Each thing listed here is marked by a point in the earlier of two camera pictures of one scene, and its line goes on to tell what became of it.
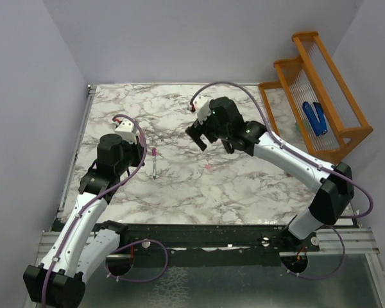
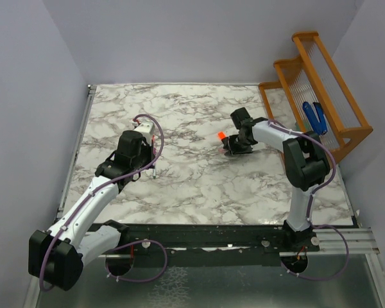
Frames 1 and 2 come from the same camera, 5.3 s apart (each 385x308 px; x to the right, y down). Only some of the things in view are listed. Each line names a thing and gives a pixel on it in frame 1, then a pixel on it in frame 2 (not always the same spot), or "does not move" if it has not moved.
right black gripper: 196,130 -> 233,149
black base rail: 212,244 does not move
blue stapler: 319,124 does not move
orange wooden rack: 312,108 does not move
